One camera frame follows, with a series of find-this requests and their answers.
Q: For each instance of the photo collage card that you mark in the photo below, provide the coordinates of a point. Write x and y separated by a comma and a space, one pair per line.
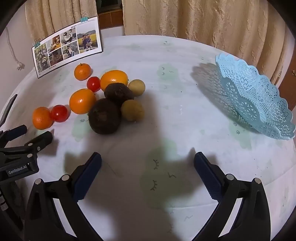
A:
69, 41

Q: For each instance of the round yellow-green fruit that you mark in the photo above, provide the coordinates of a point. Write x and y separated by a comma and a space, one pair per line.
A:
132, 110
137, 87

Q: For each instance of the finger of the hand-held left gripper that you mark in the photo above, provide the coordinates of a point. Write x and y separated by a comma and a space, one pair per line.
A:
15, 133
41, 141

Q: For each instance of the beige curtain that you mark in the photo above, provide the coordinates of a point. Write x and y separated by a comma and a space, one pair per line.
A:
57, 16
196, 18

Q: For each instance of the red tomato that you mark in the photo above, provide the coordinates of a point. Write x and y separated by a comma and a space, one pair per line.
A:
93, 83
59, 113

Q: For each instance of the round orange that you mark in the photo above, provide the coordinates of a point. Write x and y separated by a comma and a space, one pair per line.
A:
82, 101

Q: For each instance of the large oval orange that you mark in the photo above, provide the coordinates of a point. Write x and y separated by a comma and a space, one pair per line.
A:
114, 78

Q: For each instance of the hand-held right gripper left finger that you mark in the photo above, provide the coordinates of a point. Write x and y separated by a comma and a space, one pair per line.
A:
89, 176

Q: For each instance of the small orange mandarin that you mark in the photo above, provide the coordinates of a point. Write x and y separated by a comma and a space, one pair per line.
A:
42, 118
82, 71

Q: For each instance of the dark wooden cabinet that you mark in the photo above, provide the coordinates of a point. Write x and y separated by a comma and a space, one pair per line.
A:
111, 18

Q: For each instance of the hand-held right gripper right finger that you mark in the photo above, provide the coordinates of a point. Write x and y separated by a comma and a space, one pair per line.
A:
209, 178

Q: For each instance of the dark flat panel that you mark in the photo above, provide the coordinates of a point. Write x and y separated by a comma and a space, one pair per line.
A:
8, 109

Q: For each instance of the teal binder clip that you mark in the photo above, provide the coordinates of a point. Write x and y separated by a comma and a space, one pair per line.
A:
84, 19
36, 43

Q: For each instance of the light blue lattice basket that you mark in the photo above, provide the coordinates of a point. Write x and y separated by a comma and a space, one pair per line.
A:
254, 97

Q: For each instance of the dark brown round fruit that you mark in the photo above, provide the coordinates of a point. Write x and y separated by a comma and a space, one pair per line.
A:
118, 92
104, 115

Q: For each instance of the brown wooden door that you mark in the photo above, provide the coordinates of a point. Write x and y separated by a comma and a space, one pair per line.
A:
288, 76

